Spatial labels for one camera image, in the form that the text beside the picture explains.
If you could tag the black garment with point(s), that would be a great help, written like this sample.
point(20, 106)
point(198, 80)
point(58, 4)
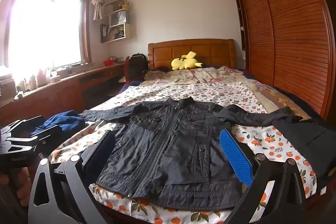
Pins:
point(309, 145)

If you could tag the small yellow toy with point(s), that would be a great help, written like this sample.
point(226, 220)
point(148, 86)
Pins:
point(125, 6)

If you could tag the pink floral quilt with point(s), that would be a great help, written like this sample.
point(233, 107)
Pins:
point(199, 75)

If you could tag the yellow plush toy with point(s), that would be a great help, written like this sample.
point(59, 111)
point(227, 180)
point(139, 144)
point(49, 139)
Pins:
point(183, 64)

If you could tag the person's left hand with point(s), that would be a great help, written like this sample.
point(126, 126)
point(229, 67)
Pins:
point(18, 184)

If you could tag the row of bottles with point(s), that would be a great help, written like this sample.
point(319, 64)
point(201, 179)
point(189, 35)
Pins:
point(42, 78)

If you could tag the black jacket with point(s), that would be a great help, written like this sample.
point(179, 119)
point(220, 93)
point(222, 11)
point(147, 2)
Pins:
point(162, 150)

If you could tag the wooden bed headboard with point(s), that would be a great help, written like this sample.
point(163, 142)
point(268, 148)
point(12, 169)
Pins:
point(162, 53)

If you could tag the beige blanket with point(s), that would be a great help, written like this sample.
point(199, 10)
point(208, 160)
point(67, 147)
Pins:
point(275, 100)

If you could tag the red bowl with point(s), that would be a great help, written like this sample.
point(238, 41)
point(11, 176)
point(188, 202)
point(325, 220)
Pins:
point(108, 63)

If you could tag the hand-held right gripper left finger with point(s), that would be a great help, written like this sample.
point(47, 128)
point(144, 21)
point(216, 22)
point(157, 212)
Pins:
point(101, 150)

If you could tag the wooden framed window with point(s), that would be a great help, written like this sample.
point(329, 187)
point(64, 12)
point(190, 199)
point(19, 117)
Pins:
point(47, 29)

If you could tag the orange print bed sheet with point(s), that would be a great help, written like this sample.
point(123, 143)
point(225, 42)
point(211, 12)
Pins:
point(210, 92)

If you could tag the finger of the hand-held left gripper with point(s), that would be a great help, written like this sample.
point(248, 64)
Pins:
point(47, 138)
point(23, 125)

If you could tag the tied cream curtain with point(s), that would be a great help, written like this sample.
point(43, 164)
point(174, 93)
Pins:
point(98, 3)

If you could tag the white wall shelf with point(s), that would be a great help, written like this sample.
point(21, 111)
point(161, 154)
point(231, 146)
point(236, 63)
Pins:
point(123, 32)

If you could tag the blue garment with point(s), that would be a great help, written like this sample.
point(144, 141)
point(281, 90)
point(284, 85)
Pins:
point(63, 120)

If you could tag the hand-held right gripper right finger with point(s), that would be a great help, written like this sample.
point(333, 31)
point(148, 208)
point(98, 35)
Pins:
point(233, 155)

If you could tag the wooden desk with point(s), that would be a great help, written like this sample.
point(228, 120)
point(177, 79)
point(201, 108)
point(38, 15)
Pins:
point(65, 90)

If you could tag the wooden slatted wardrobe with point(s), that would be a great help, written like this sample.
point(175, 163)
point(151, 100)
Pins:
point(288, 29)

